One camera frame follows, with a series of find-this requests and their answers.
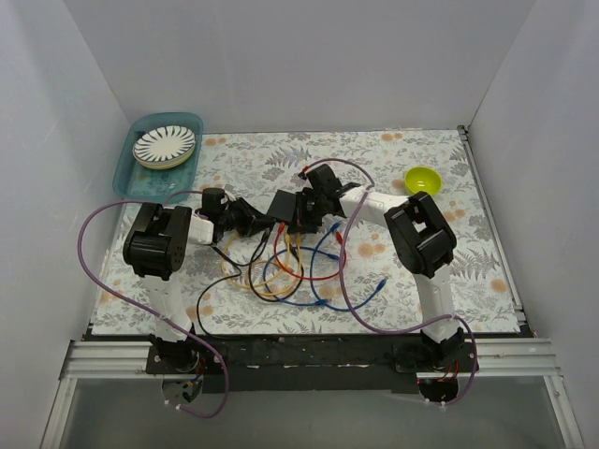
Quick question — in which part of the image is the black network switch box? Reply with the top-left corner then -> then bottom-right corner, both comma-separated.
267,190 -> 295,226

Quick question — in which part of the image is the red ethernet cable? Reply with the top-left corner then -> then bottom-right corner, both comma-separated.
271,222 -> 347,282

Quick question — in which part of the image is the blue ethernet cable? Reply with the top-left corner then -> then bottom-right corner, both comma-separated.
311,276 -> 389,312
261,223 -> 345,308

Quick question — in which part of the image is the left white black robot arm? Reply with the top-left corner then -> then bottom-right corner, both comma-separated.
123,188 -> 275,374

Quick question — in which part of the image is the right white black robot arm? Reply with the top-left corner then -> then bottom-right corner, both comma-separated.
287,182 -> 464,372

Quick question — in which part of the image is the floral patterned table mat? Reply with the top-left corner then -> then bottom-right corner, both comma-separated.
91,129 -> 524,336

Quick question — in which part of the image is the teal plastic tray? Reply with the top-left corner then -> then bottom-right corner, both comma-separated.
112,112 -> 203,203

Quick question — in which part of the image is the lime green bowl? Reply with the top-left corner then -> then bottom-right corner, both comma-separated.
404,167 -> 443,196

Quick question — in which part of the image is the striped white plate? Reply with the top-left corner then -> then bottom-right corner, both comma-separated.
132,125 -> 197,169

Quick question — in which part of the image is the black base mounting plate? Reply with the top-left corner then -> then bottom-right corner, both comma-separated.
145,334 -> 478,394

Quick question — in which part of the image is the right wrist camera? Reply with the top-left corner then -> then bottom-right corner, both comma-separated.
306,164 -> 342,196

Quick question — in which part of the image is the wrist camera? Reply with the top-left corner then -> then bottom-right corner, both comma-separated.
197,187 -> 231,217
306,164 -> 342,196

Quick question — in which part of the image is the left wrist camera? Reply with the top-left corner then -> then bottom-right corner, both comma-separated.
197,187 -> 231,217

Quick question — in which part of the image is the yellow ethernet cable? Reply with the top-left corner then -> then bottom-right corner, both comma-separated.
220,233 -> 305,300

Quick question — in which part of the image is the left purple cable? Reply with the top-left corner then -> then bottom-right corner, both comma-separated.
78,189 -> 230,420

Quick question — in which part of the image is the aluminium frame rail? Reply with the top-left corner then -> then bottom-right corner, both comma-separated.
42,335 -> 585,448

